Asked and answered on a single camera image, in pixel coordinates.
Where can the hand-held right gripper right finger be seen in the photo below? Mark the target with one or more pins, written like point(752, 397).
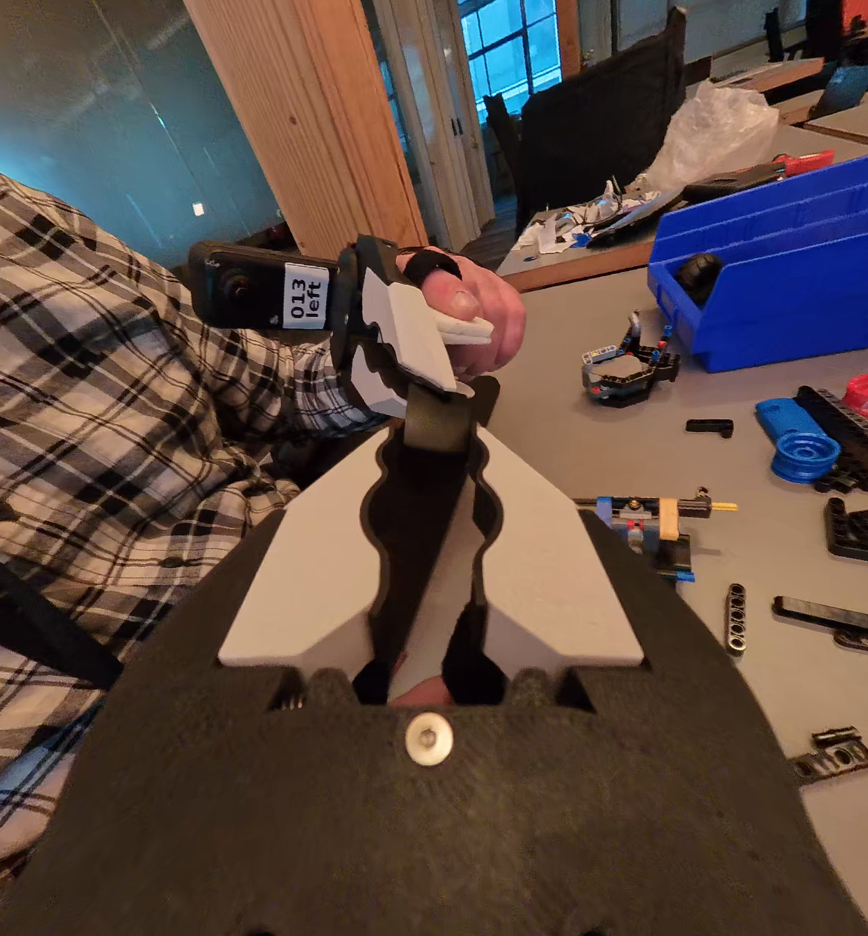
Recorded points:
point(558, 578)

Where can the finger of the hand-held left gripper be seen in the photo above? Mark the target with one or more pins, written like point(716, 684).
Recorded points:
point(382, 391)
point(412, 333)

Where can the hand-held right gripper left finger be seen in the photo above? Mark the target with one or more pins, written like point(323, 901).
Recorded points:
point(302, 578)

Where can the black and orange brick assembly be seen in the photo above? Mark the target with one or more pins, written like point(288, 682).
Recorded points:
point(668, 523)

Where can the blue plastic bin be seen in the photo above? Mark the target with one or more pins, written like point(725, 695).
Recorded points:
point(785, 292)

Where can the person's left forearm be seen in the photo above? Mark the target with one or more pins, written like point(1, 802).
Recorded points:
point(309, 380)

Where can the grey desk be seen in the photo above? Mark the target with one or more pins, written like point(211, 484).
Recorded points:
point(587, 453)

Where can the person's left hand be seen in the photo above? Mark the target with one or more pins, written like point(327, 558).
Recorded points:
point(503, 322)

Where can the person's plaid shirt torso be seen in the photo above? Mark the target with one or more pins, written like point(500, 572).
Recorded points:
point(112, 365)

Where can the brown wooden board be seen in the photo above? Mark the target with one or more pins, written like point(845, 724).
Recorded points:
point(572, 270)

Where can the short black beam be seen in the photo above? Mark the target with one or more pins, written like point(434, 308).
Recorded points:
point(735, 618)

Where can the wooden pillar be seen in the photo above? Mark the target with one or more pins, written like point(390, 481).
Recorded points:
point(309, 110)

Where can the crumpled packaging scraps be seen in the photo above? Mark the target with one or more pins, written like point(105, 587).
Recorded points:
point(587, 216)

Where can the small black L beam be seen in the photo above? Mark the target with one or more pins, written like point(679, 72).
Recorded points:
point(708, 426)

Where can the grey and black brick assembly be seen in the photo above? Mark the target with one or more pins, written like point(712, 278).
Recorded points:
point(624, 373)

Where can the white door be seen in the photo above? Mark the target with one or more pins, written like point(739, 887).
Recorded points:
point(434, 110)

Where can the black flat liftarm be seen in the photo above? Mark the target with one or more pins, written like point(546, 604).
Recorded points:
point(825, 613)

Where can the long blue curved panel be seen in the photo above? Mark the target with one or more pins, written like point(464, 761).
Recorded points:
point(777, 417)

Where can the blue toy wheel rim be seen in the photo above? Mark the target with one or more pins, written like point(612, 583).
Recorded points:
point(806, 457)

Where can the black rubber tyre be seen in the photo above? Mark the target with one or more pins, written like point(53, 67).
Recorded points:
point(699, 280)

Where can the paned window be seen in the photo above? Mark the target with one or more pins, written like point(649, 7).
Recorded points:
point(507, 44)

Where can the long black beam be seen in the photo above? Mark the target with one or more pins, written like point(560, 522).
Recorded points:
point(850, 439)

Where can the black plate with pins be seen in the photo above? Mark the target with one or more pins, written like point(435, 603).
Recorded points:
point(836, 760)

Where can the clear plastic bag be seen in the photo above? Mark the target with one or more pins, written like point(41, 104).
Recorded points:
point(711, 131)

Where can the open laptop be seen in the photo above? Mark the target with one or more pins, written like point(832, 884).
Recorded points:
point(847, 88)

